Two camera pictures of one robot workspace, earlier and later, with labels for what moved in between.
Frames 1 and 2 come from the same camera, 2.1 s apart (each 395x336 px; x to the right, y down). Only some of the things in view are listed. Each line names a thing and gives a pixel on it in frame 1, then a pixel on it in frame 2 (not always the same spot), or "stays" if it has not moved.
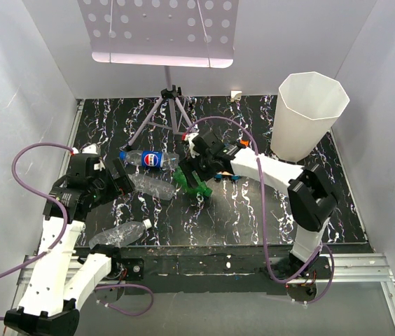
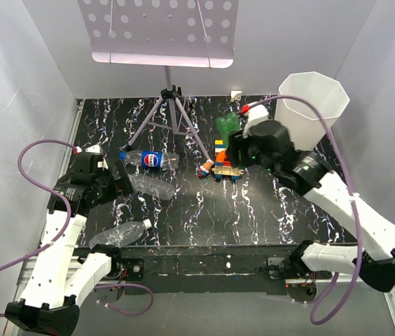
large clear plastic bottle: (152, 187) stays
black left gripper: (121, 183) stays
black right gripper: (188, 166) → (236, 143)
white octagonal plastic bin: (307, 106) stays
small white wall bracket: (235, 95) stays
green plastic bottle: (180, 178) → (227, 124)
